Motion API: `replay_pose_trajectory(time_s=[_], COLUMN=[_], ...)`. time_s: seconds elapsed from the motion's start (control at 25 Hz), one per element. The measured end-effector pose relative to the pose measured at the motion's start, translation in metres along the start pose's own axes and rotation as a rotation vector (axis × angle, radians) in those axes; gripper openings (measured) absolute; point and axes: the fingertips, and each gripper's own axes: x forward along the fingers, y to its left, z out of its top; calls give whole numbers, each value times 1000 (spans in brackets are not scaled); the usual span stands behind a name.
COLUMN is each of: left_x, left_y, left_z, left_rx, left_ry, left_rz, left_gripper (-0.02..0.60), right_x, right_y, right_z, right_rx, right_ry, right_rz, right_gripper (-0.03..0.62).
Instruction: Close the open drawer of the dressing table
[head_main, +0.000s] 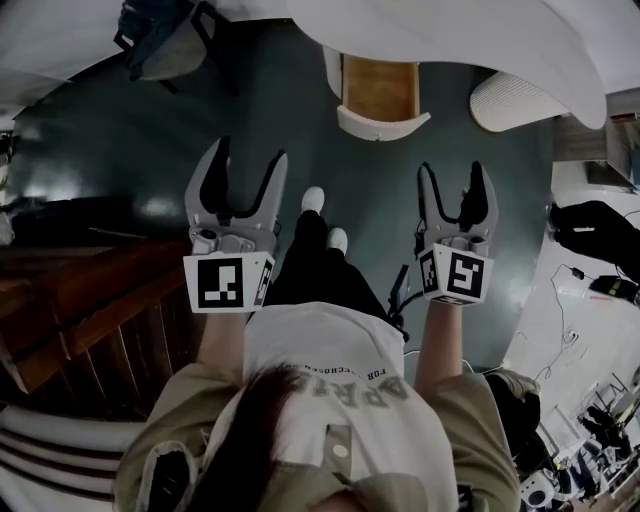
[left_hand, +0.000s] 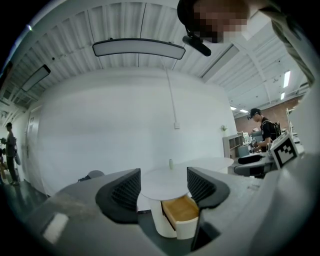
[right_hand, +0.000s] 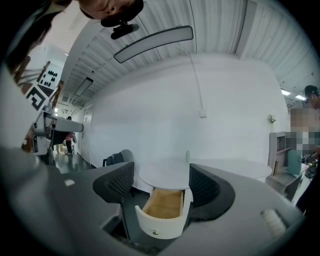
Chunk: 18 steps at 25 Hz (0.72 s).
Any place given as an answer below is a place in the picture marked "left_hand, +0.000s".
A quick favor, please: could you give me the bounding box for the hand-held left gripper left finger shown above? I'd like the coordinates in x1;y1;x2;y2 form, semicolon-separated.
58;168;142;225

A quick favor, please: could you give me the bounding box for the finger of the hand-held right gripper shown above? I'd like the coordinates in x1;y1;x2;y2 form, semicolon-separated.
233;159;275;177
237;152;267;165

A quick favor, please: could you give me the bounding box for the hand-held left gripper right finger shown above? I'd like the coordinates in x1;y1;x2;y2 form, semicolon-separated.
186;166;261;210

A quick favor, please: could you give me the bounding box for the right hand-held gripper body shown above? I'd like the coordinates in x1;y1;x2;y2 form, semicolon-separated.
266;132;305;170

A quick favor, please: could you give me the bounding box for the large white ribbed drawer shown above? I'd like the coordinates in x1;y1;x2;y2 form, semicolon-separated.
161;194;200;240

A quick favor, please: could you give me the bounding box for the white curved desk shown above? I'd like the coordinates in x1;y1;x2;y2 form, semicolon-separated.
138;156;235;240

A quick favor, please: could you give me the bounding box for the grey wooden shelf unit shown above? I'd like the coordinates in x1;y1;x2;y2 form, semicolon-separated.
222;133;245;160

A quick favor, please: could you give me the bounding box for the white door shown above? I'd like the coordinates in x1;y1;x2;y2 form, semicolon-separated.
24;109;43;196

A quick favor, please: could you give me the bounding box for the long black-framed ceiling lamp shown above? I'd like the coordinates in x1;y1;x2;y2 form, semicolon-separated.
92;37;186;60
21;64;52;92

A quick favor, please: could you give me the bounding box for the person's head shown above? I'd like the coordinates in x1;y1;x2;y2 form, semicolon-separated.
176;0;251;45

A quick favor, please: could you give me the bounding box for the white wall conduit with socket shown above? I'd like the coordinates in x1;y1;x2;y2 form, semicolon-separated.
161;57;181;130

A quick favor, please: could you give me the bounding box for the black head-worn camera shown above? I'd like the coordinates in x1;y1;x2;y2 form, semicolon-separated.
182;34;212;57

